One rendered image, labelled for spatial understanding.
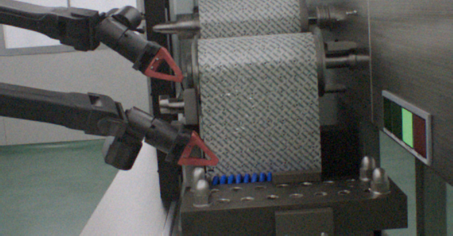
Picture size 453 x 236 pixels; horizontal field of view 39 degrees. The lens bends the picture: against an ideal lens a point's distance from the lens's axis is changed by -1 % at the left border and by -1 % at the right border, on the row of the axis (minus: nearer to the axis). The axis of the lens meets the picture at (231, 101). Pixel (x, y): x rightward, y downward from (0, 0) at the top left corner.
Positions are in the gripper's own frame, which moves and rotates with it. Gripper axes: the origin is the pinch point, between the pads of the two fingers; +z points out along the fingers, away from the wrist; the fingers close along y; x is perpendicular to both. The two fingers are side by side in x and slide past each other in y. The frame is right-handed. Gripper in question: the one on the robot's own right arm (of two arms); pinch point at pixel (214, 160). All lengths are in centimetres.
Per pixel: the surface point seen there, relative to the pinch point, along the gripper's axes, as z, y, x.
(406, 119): 19.3, 35.9, 26.0
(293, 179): 14.9, 6.4, 4.9
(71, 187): -58, -385, -157
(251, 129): 3.8, 0.3, 9.2
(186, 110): -9.4, -7.0, 5.6
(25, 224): -68, -297, -163
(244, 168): 6.3, 0.2, 1.2
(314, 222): 18.3, 21.9, 2.6
